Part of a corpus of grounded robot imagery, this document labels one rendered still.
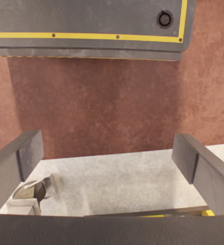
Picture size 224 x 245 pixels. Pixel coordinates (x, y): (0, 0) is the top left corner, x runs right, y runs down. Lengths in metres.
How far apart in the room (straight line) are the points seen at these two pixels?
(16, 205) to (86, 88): 0.59
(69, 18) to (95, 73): 0.35
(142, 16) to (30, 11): 0.27
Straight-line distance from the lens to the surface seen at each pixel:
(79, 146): 0.88
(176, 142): 0.16
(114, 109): 0.81
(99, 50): 0.47
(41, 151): 0.16
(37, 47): 0.50
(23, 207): 0.85
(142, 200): 1.08
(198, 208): 1.16
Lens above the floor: 0.79
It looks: 73 degrees down
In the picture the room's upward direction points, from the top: 177 degrees clockwise
